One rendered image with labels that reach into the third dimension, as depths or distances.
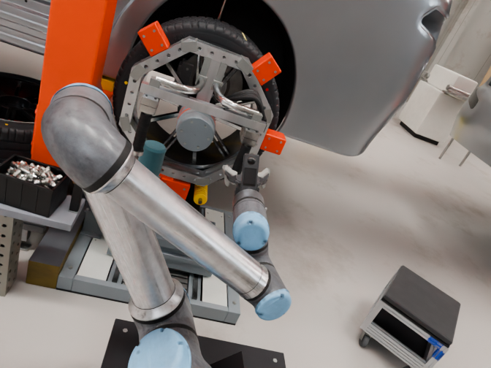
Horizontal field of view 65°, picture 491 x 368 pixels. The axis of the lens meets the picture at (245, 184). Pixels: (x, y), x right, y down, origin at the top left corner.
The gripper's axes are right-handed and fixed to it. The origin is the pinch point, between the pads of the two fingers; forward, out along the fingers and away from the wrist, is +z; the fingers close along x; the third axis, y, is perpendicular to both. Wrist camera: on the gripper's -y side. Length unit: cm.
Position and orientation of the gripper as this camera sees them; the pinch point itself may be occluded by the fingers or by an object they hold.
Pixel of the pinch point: (245, 165)
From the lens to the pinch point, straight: 128.0
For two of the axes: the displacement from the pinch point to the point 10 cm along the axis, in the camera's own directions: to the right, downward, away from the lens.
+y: -1.0, 8.8, 4.6
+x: 9.9, 0.7, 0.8
